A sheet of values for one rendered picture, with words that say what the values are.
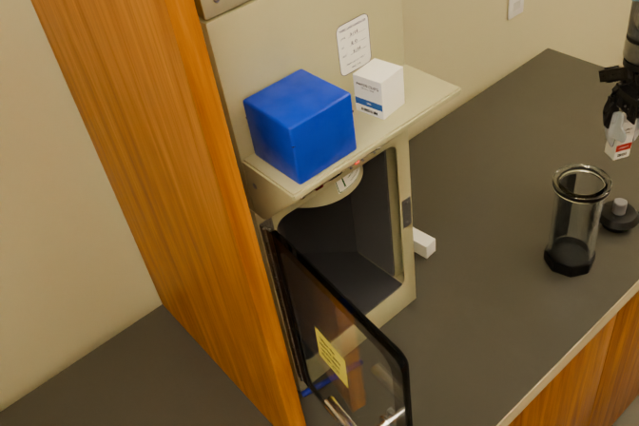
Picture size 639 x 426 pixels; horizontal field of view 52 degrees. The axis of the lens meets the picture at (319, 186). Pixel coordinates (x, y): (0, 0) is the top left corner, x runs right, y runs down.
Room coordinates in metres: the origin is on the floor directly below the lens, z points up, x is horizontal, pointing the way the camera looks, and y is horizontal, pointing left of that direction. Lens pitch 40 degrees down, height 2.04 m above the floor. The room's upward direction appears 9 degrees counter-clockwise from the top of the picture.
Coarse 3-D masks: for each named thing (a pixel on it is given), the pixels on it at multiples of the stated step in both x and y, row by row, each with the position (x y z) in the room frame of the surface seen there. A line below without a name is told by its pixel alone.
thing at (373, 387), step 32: (288, 256) 0.65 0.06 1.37; (288, 288) 0.68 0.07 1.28; (320, 288) 0.58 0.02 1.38; (320, 320) 0.60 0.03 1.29; (352, 320) 0.52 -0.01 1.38; (352, 352) 0.53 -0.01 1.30; (384, 352) 0.47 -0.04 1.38; (320, 384) 0.64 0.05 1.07; (352, 384) 0.55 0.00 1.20; (384, 384) 0.47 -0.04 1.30; (352, 416) 0.56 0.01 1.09; (384, 416) 0.48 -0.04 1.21
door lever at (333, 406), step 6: (330, 396) 0.53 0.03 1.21; (324, 402) 0.52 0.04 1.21; (330, 402) 0.52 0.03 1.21; (336, 402) 0.52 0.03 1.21; (330, 408) 0.51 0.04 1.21; (336, 408) 0.51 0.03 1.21; (342, 408) 0.51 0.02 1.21; (336, 414) 0.50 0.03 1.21; (342, 414) 0.50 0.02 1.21; (342, 420) 0.49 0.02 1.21; (348, 420) 0.49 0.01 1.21; (384, 420) 0.48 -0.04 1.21
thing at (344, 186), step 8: (360, 168) 0.88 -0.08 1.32; (352, 176) 0.85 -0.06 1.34; (360, 176) 0.87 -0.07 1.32; (336, 184) 0.83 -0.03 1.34; (344, 184) 0.84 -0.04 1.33; (352, 184) 0.84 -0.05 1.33; (320, 192) 0.82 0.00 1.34; (328, 192) 0.82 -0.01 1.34; (336, 192) 0.83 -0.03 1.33; (344, 192) 0.83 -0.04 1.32; (312, 200) 0.82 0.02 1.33; (320, 200) 0.82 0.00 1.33; (328, 200) 0.82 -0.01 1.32; (336, 200) 0.82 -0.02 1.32
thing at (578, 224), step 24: (576, 168) 0.97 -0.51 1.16; (600, 168) 0.96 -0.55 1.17; (576, 192) 0.97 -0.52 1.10; (600, 192) 0.89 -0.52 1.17; (552, 216) 0.94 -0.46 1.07; (576, 216) 0.89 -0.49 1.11; (600, 216) 0.90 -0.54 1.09; (552, 240) 0.93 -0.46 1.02; (576, 240) 0.89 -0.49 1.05; (576, 264) 0.89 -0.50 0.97
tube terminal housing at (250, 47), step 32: (256, 0) 0.76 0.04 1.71; (288, 0) 0.78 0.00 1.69; (320, 0) 0.81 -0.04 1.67; (352, 0) 0.84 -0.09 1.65; (384, 0) 0.88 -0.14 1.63; (224, 32) 0.73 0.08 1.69; (256, 32) 0.75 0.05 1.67; (288, 32) 0.78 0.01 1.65; (320, 32) 0.81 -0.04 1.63; (384, 32) 0.88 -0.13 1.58; (224, 64) 0.72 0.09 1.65; (256, 64) 0.75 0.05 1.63; (288, 64) 0.78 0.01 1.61; (320, 64) 0.81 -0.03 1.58; (224, 96) 0.72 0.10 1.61; (256, 224) 0.72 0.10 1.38; (384, 320) 0.84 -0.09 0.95; (288, 352) 0.72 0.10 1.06
